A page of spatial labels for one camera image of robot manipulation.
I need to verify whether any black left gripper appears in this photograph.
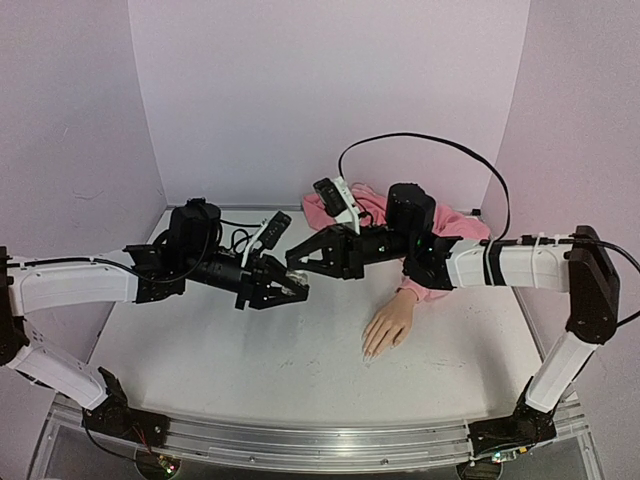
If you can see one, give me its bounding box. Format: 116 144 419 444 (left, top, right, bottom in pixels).
185 249 311 310

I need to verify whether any clear nail polish bottle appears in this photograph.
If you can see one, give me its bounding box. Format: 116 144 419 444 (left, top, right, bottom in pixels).
286 270 308 286

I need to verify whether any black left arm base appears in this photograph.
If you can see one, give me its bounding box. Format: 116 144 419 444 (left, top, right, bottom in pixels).
83 367 170 447

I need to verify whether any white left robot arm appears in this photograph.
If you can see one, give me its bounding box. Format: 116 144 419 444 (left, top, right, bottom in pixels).
1 208 307 417

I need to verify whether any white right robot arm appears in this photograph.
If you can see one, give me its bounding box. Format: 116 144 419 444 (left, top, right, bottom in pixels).
286 179 620 413

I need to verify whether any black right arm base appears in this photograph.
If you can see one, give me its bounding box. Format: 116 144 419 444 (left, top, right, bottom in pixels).
467 378 556 459

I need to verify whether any mannequin hand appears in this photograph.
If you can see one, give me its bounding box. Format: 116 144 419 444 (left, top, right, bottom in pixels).
362 289 418 361

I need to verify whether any pink sweatshirt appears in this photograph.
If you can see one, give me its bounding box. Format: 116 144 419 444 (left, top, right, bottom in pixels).
302 183 490 303

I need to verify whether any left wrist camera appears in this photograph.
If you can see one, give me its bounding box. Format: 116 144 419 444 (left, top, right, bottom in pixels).
241 211 292 267

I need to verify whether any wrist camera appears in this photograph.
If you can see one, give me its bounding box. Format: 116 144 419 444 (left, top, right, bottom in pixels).
241 211 292 267
313 176 361 235

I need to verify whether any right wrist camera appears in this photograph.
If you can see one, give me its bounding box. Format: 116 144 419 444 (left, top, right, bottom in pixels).
313 176 361 235

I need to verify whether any black left camera cable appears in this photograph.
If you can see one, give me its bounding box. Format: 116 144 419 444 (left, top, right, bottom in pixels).
217 217 266 256

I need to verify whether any black camera cable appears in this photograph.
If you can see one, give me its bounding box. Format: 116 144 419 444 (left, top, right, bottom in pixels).
217 217 266 256
337 132 511 241

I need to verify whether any black right camera cable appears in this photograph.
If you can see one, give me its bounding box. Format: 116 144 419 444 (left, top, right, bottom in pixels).
337 132 511 241

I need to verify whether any aluminium front rail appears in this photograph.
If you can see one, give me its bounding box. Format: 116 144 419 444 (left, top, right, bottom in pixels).
51 401 588 473

